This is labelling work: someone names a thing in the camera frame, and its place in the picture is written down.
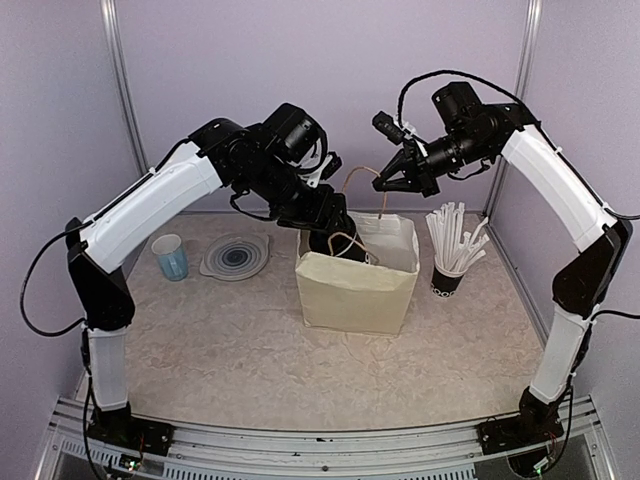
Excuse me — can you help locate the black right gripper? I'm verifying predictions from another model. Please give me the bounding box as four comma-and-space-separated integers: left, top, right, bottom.
374, 125, 494, 196

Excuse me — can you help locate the black paper coffee cup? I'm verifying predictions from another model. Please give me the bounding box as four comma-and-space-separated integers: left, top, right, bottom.
309, 225, 370, 264

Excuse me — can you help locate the cream paper takeout bag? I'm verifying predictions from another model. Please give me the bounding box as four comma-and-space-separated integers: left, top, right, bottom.
295, 210, 421, 336

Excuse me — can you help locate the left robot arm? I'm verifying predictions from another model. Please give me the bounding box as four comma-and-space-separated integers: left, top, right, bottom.
59, 103, 357, 445

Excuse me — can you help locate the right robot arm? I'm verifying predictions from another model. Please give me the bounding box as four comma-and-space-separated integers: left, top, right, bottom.
372, 71, 635, 444

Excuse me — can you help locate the white wrapped straws bundle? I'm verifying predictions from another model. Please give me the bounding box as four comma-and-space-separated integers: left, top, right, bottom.
425, 202, 489, 278

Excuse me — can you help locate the black cup holding straws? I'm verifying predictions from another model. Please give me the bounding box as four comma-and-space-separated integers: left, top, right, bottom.
430, 264, 465, 298

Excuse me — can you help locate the blue translucent cup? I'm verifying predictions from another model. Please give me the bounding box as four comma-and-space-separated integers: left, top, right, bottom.
151, 234, 189, 282

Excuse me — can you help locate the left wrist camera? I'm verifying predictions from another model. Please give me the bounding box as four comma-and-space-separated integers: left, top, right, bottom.
301, 152, 342, 188

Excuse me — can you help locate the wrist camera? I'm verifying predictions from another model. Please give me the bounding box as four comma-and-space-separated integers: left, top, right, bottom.
301, 152, 342, 188
372, 111, 413, 145

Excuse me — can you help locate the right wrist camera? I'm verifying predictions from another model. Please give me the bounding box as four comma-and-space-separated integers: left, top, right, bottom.
372, 111, 413, 145

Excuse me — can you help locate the right aluminium frame post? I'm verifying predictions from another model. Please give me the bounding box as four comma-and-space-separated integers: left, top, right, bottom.
483, 0, 543, 218

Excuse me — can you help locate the aluminium frame post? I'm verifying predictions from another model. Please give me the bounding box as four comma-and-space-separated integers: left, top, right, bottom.
99, 0, 149, 176
483, 0, 543, 218

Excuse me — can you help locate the aluminium front frame rail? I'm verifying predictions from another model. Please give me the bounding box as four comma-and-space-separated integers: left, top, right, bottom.
34, 394, 626, 480

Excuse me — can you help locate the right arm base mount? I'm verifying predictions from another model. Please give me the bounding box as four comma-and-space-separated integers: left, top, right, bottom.
476, 416, 564, 455

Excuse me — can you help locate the left aluminium frame post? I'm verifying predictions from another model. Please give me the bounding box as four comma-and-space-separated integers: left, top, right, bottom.
99, 0, 149, 176

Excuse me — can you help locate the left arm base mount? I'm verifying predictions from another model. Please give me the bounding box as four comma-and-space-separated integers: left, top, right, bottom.
87, 412, 174, 456

